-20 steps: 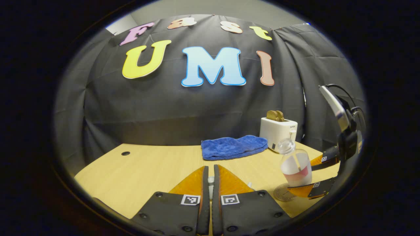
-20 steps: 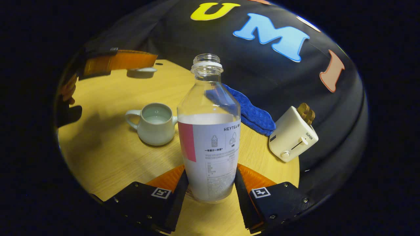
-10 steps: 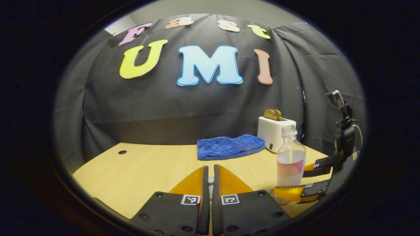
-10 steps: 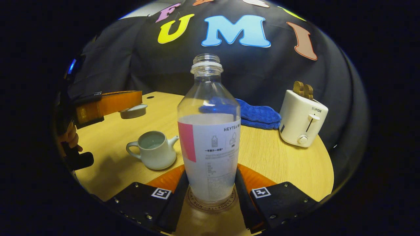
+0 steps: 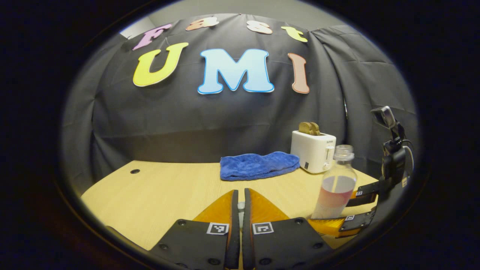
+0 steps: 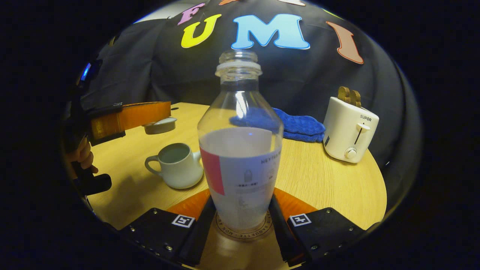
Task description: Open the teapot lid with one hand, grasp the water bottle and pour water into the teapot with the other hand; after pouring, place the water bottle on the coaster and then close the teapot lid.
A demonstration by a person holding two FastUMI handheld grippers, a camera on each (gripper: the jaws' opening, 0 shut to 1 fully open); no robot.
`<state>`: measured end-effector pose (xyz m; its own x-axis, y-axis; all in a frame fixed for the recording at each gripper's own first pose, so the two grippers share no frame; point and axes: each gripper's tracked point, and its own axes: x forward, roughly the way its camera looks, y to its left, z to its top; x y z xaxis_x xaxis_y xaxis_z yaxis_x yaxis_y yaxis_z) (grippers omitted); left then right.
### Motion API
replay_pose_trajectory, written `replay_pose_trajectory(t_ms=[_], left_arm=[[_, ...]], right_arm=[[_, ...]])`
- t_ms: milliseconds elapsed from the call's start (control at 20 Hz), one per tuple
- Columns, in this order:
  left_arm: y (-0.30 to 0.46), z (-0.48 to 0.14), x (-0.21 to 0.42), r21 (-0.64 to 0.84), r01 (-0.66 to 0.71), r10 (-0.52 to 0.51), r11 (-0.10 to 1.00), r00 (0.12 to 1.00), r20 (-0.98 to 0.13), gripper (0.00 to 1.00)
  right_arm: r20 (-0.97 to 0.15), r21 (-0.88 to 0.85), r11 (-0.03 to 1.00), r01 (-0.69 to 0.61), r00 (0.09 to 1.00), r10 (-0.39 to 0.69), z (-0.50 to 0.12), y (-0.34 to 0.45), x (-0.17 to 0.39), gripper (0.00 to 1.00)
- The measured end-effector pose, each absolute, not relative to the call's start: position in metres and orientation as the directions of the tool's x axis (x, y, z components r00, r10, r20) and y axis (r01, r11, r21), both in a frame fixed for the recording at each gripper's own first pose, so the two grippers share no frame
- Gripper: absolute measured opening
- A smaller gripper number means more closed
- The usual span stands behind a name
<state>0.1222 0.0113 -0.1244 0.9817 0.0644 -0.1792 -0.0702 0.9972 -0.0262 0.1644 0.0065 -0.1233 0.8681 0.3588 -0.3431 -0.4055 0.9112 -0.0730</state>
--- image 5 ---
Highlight clear plastic water bottle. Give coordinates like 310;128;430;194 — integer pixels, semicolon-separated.
311;144;358;220

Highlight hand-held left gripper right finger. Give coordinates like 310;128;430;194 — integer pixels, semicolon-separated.
242;188;333;270

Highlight blue towel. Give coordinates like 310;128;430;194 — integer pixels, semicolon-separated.
220;151;300;182

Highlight white toaster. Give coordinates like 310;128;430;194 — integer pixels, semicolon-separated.
291;130;337;174

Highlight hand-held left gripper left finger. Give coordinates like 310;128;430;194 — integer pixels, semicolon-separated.
149;189;240;270

